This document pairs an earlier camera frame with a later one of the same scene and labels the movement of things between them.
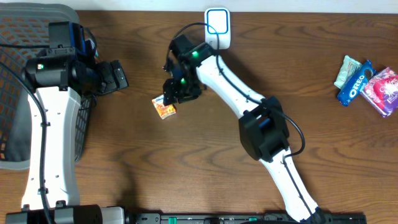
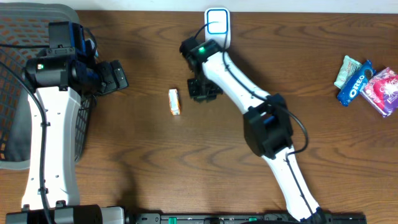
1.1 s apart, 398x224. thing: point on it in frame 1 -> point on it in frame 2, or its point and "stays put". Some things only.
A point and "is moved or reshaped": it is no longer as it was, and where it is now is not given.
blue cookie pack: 355,83 stays put
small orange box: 163,111 is moved or reshaped
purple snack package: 381,92 stays put
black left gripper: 106,77 stays put
